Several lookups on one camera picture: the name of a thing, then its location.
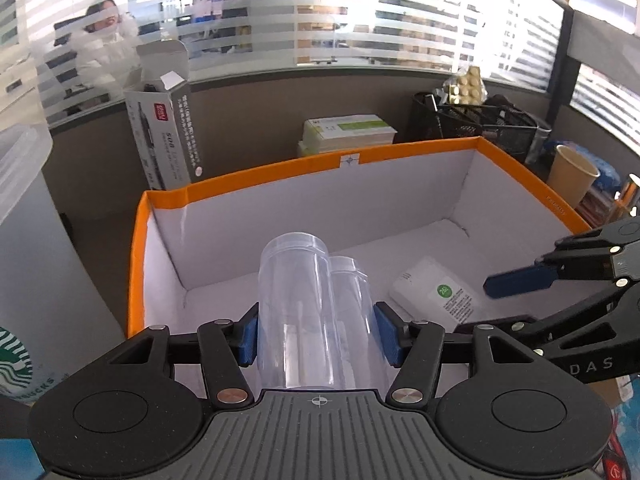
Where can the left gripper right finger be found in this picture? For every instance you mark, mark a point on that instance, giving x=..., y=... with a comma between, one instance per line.
x=414, y=349

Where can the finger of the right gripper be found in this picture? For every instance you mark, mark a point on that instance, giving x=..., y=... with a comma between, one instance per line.
x=525, y=277
x=605, y=326

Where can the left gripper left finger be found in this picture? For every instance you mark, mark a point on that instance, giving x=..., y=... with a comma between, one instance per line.
x=226, y=347

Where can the white packet green sticker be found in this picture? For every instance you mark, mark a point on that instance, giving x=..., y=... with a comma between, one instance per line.
x=431, y=292

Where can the clear plastic bottle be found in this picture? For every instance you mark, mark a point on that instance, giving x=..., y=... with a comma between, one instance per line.
x=316, y=325

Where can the brown paper cup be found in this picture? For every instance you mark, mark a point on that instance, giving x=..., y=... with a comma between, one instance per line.
x=571, y=175

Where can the orange cardboard box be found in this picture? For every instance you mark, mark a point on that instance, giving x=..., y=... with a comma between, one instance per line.
x=474, y=209

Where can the black mesh desk organizer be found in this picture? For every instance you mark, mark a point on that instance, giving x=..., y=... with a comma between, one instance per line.
x=519, y=134

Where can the frosted Starbucks plastic cup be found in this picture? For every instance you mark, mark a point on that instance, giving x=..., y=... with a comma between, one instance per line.
x=53, y=320

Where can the yellow pill blister pack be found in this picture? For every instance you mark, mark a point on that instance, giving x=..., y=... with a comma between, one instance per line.
x=466, y=88

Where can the green white carton box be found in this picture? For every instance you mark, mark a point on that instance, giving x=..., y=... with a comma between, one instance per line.
x=334, y=134

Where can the white marker pen box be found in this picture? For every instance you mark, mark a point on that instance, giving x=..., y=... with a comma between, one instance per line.
x=158, y=101

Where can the person in white jacket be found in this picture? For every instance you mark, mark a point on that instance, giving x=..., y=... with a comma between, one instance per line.
x=106, y=48

